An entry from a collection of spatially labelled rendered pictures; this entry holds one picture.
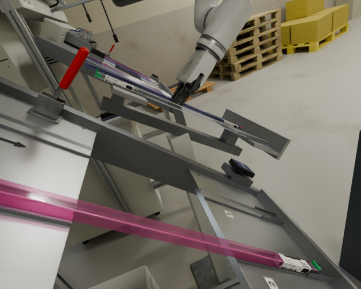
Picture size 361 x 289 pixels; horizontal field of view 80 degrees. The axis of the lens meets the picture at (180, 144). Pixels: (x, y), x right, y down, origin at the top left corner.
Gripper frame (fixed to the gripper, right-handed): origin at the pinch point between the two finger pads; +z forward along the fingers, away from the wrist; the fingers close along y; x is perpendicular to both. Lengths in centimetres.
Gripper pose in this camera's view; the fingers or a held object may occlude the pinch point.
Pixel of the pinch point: (177, 101)
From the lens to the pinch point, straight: 63.3
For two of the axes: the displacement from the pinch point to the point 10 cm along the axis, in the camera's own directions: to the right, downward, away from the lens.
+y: 3.2, 3.9, -8.6
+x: 7.7, 4.2, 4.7
